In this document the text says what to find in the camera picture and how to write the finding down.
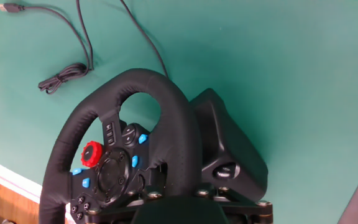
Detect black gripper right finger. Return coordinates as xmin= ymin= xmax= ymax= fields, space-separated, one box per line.
xmin=194 ymin=186 xmax=273 ymax=224

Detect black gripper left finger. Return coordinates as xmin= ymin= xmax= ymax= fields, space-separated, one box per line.
xmin=85 ymin=190 xmax=164 ymax=224

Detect black Logitech wheel base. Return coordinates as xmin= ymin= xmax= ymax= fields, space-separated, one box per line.
xmin=190 ymin=88 xmax=269 ymax=203

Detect black leather steering wheel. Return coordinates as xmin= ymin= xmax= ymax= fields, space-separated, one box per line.
xmin=38 ymin=68 xmax=203 ymax=224

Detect green table mat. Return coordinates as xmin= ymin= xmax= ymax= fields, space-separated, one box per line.
xmin=0 ymin=0 xmax=358 ymax=224

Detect black USB cable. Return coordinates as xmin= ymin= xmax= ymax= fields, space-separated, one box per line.
xmin=0 ymin=0 xmax=170 ymax=96

